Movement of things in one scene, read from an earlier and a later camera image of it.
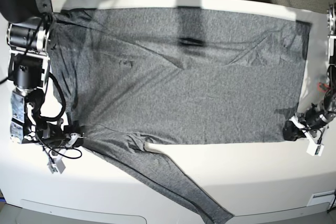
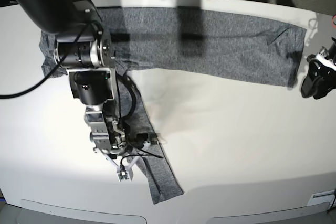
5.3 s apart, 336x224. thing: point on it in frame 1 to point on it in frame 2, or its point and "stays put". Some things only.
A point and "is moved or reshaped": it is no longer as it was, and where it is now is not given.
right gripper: [311, 119] to [312, 85]
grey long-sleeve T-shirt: [126, 77] is moved or reshaped
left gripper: [54, 135] to [123, 149]
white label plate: [323, 197] stays put
